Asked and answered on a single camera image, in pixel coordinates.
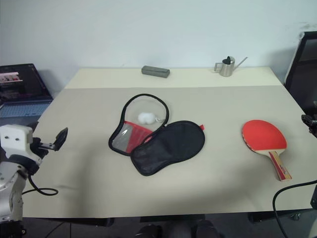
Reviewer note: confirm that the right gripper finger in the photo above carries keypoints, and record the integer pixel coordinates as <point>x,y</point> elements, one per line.
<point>314,130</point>
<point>309,119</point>

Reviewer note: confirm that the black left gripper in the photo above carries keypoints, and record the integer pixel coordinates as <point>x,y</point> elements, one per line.
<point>39,147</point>

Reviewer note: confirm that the red table tennis paddle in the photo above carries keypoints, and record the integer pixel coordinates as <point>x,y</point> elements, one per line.
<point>262,136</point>

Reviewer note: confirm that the black red paddle case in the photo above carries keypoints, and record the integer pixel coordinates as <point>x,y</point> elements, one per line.
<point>168,148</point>

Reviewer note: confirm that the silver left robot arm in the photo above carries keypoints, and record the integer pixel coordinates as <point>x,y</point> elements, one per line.
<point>10,198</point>

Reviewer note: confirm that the grey rectangular box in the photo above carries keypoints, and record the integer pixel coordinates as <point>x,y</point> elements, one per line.
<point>155,72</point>

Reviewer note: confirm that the black office chair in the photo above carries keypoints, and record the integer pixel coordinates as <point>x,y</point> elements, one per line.
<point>304,74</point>

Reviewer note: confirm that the open dark laptop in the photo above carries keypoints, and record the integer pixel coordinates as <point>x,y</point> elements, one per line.
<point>24,81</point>

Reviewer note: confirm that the small metal watering can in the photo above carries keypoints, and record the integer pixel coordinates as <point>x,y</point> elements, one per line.
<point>227,68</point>

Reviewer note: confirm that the dark rounded shape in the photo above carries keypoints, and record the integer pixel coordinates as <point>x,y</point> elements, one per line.
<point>208,229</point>
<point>148,231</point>

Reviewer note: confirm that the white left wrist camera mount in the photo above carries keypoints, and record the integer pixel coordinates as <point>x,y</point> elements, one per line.
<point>15,143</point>

